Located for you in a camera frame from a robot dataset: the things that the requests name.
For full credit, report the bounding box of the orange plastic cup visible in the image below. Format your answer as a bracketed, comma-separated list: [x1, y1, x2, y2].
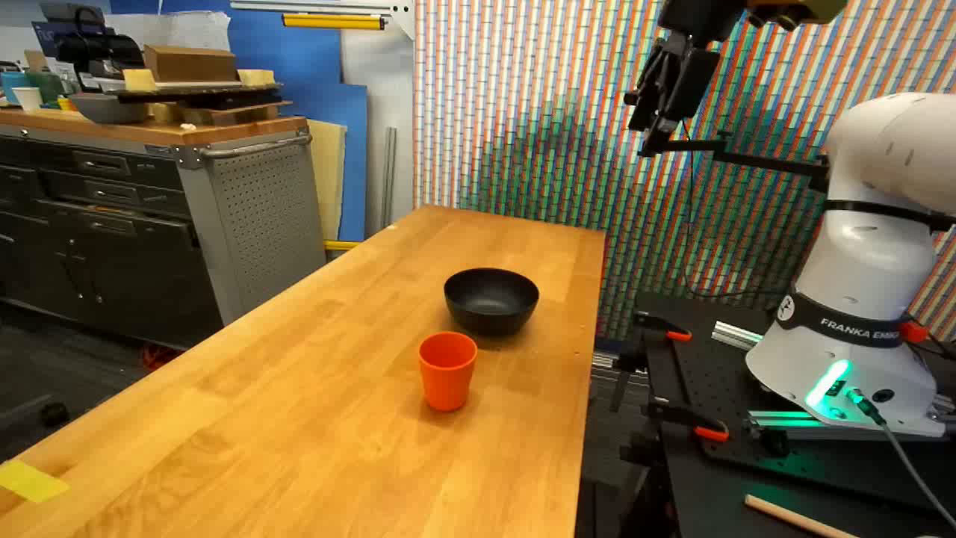
[416, 328, 481, 415]

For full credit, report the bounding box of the black camera mount rod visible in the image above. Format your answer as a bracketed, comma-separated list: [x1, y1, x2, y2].
[640, 130, 832, 186]

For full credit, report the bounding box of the black clamp with orange handle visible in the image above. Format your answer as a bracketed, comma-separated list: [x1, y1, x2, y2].
[631, 307, 697, 351]
[643, 394, 735, 449]

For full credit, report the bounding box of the brown cardboard box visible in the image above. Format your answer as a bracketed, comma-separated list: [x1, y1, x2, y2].
[141, 46, 241, 86]

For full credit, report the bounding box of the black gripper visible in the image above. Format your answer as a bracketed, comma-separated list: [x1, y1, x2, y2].
[620, 31, 725, 161]

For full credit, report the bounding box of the black equipment pile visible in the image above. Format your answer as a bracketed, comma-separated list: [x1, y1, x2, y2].
[30, 0, 150, 80]

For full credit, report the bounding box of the wooden stick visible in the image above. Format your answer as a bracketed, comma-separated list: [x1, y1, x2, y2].
[740, 490, 859, 538]

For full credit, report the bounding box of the yellow bar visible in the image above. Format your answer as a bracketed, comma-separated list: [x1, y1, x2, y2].
[277, 8, 389, 32]

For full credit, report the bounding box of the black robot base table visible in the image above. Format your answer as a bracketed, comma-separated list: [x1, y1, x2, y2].
[616, 289, 956, 538]

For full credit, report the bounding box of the beige board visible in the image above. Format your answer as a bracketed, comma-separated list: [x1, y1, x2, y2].
[305, 116, 348, 246]

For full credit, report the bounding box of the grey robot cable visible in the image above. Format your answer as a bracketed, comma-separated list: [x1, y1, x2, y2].
[844, 385, 956, 533]

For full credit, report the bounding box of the white and green marker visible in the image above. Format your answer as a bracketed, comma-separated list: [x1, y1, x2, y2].
[707, 318, 768, 352]

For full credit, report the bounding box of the yellow tape piece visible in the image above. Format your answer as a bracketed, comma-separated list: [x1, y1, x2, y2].
[0, 457, 74, 508]

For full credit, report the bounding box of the blue board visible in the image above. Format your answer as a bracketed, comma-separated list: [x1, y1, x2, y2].
[223, 5, 372, 246]

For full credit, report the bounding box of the grey metal tool cabinet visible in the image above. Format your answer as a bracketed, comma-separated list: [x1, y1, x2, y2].
[0, 109, 328, 352]

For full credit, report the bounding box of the black bowl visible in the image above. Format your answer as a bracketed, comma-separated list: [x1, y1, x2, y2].
[443, 267, 543, 342]

